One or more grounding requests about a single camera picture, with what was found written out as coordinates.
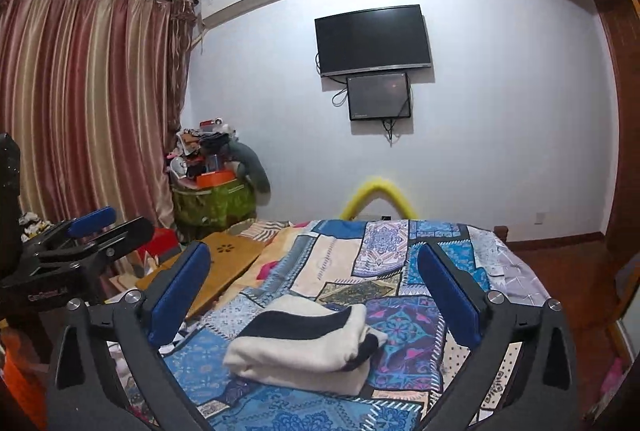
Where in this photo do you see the grey plush toy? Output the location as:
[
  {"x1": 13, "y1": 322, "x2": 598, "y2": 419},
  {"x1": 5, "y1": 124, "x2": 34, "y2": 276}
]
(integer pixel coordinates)
[{"x1": 227, "y1": 141, "x2": 271, "y2": 194}]

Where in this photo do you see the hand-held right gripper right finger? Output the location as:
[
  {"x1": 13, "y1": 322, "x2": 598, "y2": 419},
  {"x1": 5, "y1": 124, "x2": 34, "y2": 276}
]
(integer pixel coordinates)
[{"x1": 416, "y1": 241, "x2": 583, "y2": 431}]

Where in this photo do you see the black and white striped sweater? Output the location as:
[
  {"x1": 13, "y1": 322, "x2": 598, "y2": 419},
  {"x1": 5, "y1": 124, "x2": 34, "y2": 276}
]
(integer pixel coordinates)
[{"x1": 222, "y1": 293, "x2": 390, "y2": 397}]

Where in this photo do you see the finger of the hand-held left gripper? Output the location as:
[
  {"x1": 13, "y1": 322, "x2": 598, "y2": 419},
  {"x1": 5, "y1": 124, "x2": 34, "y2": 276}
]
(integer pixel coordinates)
[
  {"x1": 27, "y1": 206, "x2": 117, "y2": 254},
  {"x1": 32, "y1": 216, "x2": 156, "y2": 277}
]

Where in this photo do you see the orange box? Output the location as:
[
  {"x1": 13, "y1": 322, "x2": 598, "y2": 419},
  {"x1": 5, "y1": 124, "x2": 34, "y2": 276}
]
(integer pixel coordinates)
[{"x1": 196, "y1": 170, "x2": 236, "y2": 189}]

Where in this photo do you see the striped beige cloth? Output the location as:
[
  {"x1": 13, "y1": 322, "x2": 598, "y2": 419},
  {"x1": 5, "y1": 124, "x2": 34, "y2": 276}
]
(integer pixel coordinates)
[{"x1": 227, "y1": 218, "x2": 296, "y2": 242}]

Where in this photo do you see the orange plastic bin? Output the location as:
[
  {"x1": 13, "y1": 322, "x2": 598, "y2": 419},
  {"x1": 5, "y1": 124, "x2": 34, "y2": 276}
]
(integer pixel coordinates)
[{"x1": 0, "y1": 326, "x2": 48, "y2": 429}]

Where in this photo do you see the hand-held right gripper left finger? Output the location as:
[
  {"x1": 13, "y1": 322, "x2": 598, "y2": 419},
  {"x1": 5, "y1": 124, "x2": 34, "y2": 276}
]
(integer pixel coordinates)
[{"x1": 46, "y1": 241, "x2": 221, "y2": 431}]

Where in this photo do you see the blue patchwork blanket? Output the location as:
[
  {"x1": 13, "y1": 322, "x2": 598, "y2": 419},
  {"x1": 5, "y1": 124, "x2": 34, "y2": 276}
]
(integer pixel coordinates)
[{"x1": 120, "y1": 218, "x2": 521, "y2": 431}]

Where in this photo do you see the large wall television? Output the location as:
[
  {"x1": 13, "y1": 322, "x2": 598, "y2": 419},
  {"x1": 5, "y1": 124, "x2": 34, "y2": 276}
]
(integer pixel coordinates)
[{"x1": 314, "y1": 4, "x2": 434, "y2": 78}]

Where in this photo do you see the red striped curtain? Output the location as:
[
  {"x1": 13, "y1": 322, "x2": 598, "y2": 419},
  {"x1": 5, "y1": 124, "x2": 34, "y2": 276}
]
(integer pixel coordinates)
[{"x1": 0, "y1": 0, "x2": 196, "y2": 242}]

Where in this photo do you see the pile of clutter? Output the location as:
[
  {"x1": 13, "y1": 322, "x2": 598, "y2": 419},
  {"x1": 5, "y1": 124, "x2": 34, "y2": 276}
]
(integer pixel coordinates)
[{"x1": 167, "y1": 117, "x2": 241, "y2": 184}]

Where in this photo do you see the small wall monitor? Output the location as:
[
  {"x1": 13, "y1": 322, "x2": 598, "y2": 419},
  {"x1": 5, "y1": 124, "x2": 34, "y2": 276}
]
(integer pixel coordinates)
[{"x1": 346, "y1": 71, "x2": 412, "y2": 122}]

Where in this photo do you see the clear plastic box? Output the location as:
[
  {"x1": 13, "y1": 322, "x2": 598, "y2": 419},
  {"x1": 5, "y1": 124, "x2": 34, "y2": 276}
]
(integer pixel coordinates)
[{"x1": 614, "y1": 251, "x2": 640, "y2": 307}]

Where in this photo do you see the red box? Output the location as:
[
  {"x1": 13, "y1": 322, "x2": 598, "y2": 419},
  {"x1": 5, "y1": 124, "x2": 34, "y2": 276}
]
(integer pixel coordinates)
[{"x1": 137, "y1": 226, "x2": 181, "y2": 262}]

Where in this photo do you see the pink slipper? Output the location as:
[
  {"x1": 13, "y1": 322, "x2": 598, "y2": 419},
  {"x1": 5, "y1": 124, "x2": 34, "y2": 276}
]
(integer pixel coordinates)
[{"x1": 602, "y1": 358, "x2": 626, "y2": 407}]

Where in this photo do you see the yellow foam tube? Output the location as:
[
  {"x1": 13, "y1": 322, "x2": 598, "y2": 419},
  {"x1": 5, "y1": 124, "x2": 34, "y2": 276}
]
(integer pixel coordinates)
[{"x1": 340, "y1": 176, "x2": 417, "y2": 221}]

